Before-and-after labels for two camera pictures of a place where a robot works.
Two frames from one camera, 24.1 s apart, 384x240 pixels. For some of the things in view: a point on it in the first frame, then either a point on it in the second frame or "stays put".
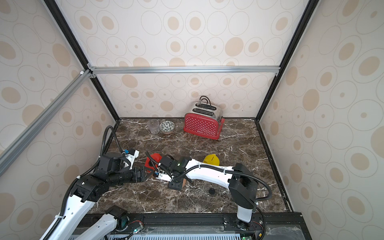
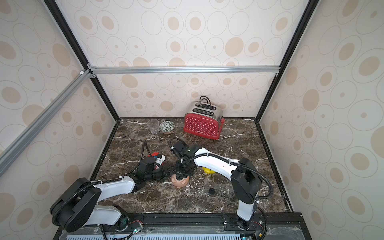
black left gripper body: (127, 174) to (156, 175)
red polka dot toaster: (205, 119) stays put
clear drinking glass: (153, 126) stays put
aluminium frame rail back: (187, 70) stays put
